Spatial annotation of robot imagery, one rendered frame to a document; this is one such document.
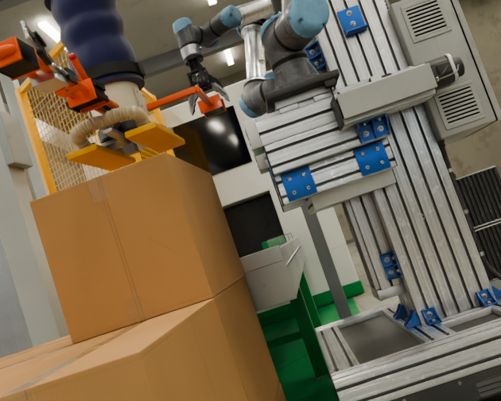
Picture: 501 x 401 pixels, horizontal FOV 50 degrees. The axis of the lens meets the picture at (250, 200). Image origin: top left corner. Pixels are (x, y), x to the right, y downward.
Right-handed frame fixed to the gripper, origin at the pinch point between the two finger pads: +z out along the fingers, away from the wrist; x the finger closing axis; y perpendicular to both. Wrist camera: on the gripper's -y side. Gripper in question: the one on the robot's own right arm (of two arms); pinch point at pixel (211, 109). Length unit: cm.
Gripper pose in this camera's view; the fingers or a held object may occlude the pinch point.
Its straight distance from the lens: 206.6
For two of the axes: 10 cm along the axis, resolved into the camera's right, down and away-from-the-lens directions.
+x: 9.4, -3.3, -1.0
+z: 3.2, 9.4, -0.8
